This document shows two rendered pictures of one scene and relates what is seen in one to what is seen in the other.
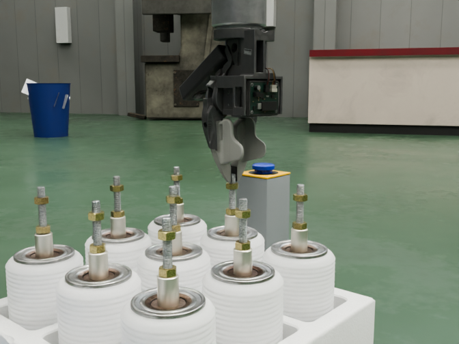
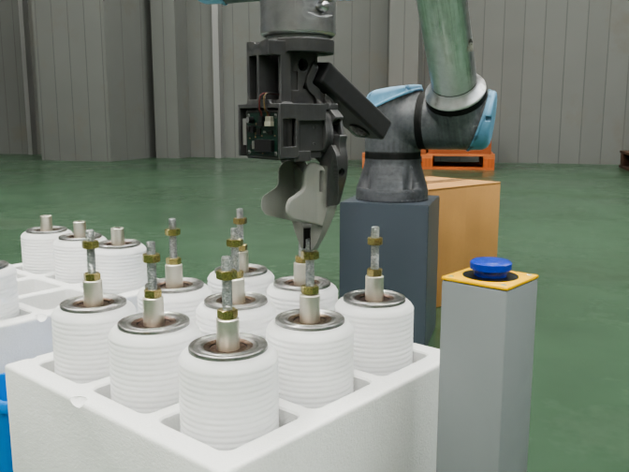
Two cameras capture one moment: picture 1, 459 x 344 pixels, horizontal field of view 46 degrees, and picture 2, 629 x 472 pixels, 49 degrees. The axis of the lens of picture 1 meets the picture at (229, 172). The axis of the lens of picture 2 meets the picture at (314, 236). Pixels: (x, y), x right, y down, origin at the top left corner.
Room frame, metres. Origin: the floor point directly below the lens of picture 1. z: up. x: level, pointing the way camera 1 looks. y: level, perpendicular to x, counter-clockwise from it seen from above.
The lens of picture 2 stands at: (0.78, -0.72, 0.47)
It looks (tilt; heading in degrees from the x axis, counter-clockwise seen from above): 10 degrees down; 90
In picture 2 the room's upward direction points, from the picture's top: straight up
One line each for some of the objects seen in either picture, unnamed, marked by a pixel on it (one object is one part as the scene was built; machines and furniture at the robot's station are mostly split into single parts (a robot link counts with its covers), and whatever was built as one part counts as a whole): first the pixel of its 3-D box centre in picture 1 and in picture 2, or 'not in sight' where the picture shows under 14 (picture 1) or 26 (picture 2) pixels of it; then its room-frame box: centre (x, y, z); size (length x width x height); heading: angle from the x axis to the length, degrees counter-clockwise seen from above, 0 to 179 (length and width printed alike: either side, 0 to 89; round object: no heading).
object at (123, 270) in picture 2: not in sight; (120, 295); (0.43, 0.45, 0.16); 0.10 x 0.10 x 0.18
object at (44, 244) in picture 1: (44, 245); (241, 261); (0.67, 0.24, 0.26); 0.02 x 0.02 x 0.03
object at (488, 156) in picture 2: not in sight; (429, 143); (1.88, 6.00, 0.22); 1.27 x 0.92 x 0.44; 163
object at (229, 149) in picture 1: (230, 151); (285, 204); (0.74, 0.00, 0.38); 0.06 x 0.03 x 0.09; 40
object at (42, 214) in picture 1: (42, 216); (240, 234); (0.67, 0.24, 0.30); 0.01 x 0.01 x 0.08
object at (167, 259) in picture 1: (167, 254); (91, 261); (0.51, 0.06, 0.30); 0.01 x 0.01 x 0.08
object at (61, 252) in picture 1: (44, 254); (241, 271); (0.67, 0.24, 0.25); 0.08 x 0.08 x 0.01
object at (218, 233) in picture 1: (232, 233); (310, 320); (0.77, 0.00, 0.25); 0.08 x 0.08 x 0.01
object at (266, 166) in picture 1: (263, 169); (490, 270); (0.95, -0.06, 0.32); 0.04 x 0.04 x 0.02
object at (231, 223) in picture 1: (232, 225); (310, 308); (0.77, 0.00, 0.26); 0.02 x 0.02 x 0.03
